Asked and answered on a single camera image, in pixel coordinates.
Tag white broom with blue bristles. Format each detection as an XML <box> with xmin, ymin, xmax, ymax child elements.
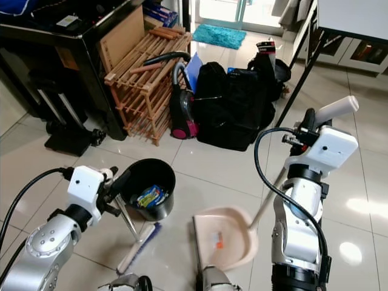
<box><xmin>116</xmin><ymin>203</ymin><xmax>163</xmax><ymax>275</ymax></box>

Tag beige long-handled dustpan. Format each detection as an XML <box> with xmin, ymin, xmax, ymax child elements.
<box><xmin>193</xmin><ymin>96</ymin><xmax>360</xmax><ymax>272</ymax></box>

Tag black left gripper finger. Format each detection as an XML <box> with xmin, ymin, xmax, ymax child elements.
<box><xmin>110</xmin><ymin>169</ymin><xmax>133</xmax><ymax>196</ymax></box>

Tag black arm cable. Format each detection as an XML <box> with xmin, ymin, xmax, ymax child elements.
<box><xmin>0</xmin><ymin>167</ymin><xmax>73</xmax><ymax>286</ymax></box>
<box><xmin>253</xmin><ymin>127</ymin><xmax>331</xmax><ymax>286</ymax></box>

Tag blue cushion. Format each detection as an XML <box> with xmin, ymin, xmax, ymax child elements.
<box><xmin>0</xmin><ymin>0</ymin><xmax>37</xmax><ymax>16</ymax></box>

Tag black folding hand trolley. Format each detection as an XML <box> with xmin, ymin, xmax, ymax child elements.
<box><xmin>30</xmin><ymin>76</ymin><xmax>107</xmax><ymax>157</ymax></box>

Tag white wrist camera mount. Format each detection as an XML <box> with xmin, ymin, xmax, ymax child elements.
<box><xmin>67</xmin><ymin>166</ymin><xmax>113</xmax><ymax>211</ymax></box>
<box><xmin>286</xmin><ymin>125</ymin><xmax>360</xmax><ymax>176</ymax></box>

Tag black and magenta vacuum cleaner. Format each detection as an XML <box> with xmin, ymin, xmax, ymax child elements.
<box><xmin>144</xmin><ymin>52</ymin><xmax>199</xmax><ymax>140</ymax></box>

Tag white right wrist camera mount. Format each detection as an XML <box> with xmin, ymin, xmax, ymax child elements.
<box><xmin>286</xmin><ymin>125</ymin><xmax>360</xmax><ymax>176</ymax></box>

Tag large black fabric bag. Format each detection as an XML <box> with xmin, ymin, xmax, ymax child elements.
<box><xmin>194</xmin><ymin>61</ymin><xmax>273</xmax><ymax>151</ymax></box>

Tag wooden slatted shoe rack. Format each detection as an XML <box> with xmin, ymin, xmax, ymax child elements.
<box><xmin>104</xmin><ymin>27</ymin><xmax>192</xmax><ymax>146</ymax></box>

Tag plywood board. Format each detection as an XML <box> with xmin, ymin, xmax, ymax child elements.
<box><xmin>100</xmin><ymin>6</ymin><xmax>146</xmax><ymax>73</ymax></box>

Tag robot leg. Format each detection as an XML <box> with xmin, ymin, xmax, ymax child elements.
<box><xmin>197</xmin><ymin>267</ymin><xmax>249</xmax><ymax>291</ymax></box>
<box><xmin>97</xmin><ymin>274</ymin><xmax>152</xmax><ymax>291</ymax></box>

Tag black round trash bin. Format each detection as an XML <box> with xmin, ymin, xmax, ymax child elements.
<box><xmin>120</xmin><ymin>159</ymin><xmax>176</xmax><ymax>222</ymax></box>

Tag blue and yellow wrapper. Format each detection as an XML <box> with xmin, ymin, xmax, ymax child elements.
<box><xmin>135</xmin><ymin>185</ymin><xmax>169</xmax><ymax>210</ymax></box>

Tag black glossy cabinet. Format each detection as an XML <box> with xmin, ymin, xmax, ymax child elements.
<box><xmin>0</xmin><ymin>0</ymin><xmax>146</xmax><ymax>141</ymax></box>

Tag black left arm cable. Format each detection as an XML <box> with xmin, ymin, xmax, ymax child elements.
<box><xmin>0</xmin><ymin>167</ymin><xmax>73</xmax><ymax>286</ymax></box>

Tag robot left leg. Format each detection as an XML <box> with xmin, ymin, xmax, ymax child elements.
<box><xmin>97</xmin><ymin>274</ymin><xmax>152</xmax><ymax>291</ymax></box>

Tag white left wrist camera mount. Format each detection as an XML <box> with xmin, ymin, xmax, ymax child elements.
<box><xmin>67</xmin><ymin>166</ymin><xmax>113</xmax><ymax>211</ymax></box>

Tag blue cardboard box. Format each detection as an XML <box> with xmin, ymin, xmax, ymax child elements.
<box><xmin>144</xmin><ymin>2</ymin><xmax>179</xmax><ymax>28</ymax></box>

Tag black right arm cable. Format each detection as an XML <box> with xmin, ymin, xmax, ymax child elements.
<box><xmin>253</xmin><ymin>127</ymin><xmax>331</xmax><ymax>286</ymax></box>

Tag blue folder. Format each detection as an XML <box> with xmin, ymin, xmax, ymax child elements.
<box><xmin>185</xmin><ymin>53</ymin><xmax>204</xmax><ymax>92</ymax></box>

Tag robot right leg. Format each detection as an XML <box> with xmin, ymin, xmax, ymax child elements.
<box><xmin>197</xmin><ymin>267</ymin><xmax>249</xmax><ymax>291</ymax></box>

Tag teal shaggy door mat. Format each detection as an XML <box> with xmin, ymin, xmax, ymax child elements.
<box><xmin>192</xmin><ymin>24</ymin><xmax>247</xmax><ymax>50</ymax></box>

